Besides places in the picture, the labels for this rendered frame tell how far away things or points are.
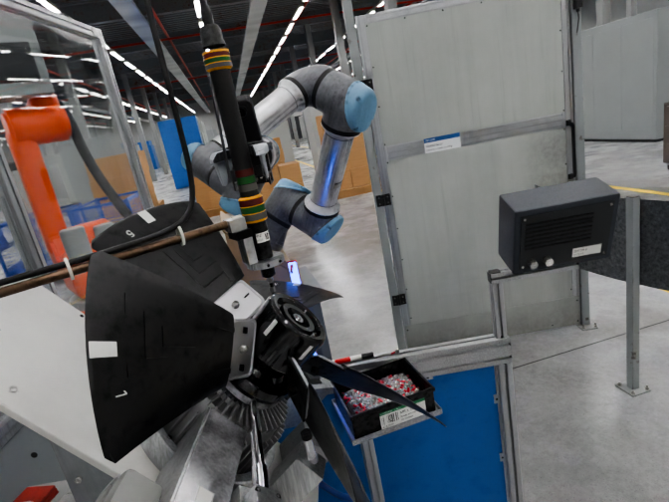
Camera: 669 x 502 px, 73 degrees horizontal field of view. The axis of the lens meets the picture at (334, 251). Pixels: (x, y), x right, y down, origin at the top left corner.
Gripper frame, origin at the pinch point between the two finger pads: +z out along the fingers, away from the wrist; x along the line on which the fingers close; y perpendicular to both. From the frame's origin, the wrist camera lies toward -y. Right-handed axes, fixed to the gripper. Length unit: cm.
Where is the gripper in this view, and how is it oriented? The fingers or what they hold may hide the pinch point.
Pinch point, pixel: (235, 152)
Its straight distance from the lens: 78.7
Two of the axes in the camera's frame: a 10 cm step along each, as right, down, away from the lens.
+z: 0.2, 2.8, -9.6
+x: -9.8, 1.8, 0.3
